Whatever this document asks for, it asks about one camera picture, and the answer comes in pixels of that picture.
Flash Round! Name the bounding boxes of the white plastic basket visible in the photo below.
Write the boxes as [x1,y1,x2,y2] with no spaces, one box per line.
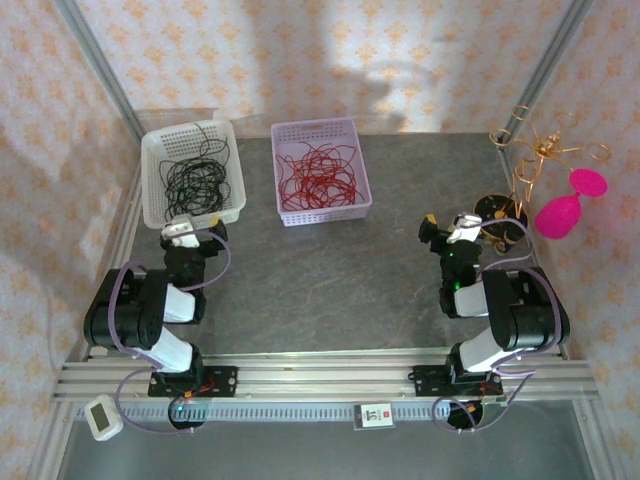
[139,119,247,231]

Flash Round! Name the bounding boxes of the red cable bundle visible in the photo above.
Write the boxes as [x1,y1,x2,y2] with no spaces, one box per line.
[276,141,366,211]

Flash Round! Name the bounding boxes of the white label card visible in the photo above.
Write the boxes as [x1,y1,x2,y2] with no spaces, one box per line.
[353,402,396,431]

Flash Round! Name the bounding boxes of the black cable bundle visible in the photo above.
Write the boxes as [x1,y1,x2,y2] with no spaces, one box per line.
[158,122,234,219]

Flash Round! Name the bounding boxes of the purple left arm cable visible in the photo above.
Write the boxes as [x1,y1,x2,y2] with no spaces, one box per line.
[107,238,234,435]

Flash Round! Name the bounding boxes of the grey slotted cable duct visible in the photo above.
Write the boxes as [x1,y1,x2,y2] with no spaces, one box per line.
[74,402,506,422]

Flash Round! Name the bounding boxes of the aluminium frame post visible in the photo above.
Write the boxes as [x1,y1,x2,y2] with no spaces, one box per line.
[52,0,147,144]
[501,0,595,132]

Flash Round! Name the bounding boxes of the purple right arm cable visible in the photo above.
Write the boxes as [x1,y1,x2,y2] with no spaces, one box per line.
[432,217,564,435]

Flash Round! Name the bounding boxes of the aluminium rail beam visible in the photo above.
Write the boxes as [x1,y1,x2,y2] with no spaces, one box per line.
[52,349,599,404]

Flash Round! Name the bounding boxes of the lilac plastic basket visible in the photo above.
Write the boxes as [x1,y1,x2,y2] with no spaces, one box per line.
[270,115,374,229]

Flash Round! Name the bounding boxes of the pink goblet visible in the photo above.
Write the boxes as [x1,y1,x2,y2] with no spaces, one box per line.
[533,168,610,241]

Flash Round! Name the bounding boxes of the gold wire stand black base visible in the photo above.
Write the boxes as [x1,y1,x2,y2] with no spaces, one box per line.
[473,104,612,256]

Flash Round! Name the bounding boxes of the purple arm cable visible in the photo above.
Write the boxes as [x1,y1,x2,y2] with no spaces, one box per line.
[107,238,234,435]
[432,217,564,435]

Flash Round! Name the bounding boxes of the white digital timer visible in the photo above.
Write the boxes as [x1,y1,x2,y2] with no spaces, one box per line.
[83,393,125,442]

